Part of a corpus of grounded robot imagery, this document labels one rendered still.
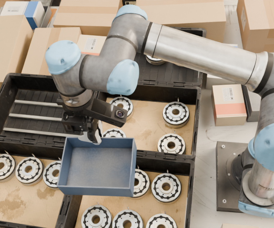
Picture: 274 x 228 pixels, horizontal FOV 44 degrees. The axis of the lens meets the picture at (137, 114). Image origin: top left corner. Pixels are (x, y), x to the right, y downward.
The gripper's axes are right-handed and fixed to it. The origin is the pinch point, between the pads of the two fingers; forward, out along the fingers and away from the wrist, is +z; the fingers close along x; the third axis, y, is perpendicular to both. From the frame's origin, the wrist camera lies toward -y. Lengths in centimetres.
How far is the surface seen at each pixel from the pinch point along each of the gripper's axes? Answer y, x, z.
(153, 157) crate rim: -13.9, -6.0, 19.3
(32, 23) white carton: 61, -87, 30
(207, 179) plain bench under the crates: -33, -10, 42
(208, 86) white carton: -32, -53, 36
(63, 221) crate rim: 12.2, 18.1, 21.4
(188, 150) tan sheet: -25.2, -14.9, 28.5
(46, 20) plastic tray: 55, -92, 32
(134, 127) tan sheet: -3.9, -23.3, 27.7
